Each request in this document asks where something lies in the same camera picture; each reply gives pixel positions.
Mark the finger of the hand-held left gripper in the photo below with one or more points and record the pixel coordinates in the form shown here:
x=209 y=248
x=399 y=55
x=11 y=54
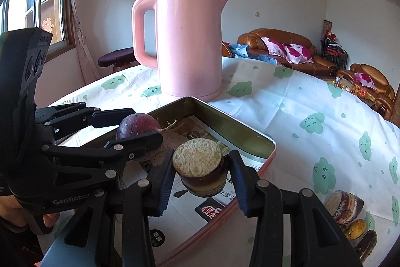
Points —
x=109 y=119
x=137 y=143

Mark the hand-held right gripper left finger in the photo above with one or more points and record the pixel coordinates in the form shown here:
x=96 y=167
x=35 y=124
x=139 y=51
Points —
x=165 y=189

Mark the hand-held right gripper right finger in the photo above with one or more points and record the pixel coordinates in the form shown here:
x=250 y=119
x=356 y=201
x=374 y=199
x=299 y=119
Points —
x=240 y=189

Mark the pink metal tin box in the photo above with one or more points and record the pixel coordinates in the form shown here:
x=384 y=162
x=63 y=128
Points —
x=218 y=128

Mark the small orange fruit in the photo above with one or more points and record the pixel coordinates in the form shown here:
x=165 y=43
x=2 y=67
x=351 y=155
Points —
x=356 y=228

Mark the person's left hand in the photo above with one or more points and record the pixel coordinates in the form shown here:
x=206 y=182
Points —
x=51 y=219

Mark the purple cushioned stool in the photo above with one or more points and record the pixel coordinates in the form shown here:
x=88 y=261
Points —
x=115 y=56

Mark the green cloud print tablecloth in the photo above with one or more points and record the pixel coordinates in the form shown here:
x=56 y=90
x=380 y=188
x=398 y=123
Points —
x=281 y=117

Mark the beige curtain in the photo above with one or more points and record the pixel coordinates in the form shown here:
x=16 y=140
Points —
x=84 y=20

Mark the pink electric kettle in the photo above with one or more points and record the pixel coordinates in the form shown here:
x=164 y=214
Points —
x=187 y=45

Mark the blue clothes pile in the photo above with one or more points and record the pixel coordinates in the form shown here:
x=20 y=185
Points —
x=240 y=51

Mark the red flower print pillow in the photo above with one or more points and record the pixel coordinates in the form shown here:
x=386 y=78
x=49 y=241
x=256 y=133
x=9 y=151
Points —
x=365 y=80
x=298 y=53
x=273 y=46

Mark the cluttered coffee table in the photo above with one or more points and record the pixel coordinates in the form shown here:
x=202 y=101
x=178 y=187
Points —
x=359 y=91

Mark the brown leather sofa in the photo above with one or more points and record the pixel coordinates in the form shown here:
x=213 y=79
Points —
x=281 y=35

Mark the stack of dark chairs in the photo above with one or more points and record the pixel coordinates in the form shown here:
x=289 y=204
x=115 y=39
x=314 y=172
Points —
x=334 y=51

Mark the brown leather armchair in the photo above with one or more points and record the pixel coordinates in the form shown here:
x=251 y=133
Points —
x=375 y=73

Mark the tall cylindrical floor lamp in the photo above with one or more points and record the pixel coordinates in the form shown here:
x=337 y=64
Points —
x=327 y=26

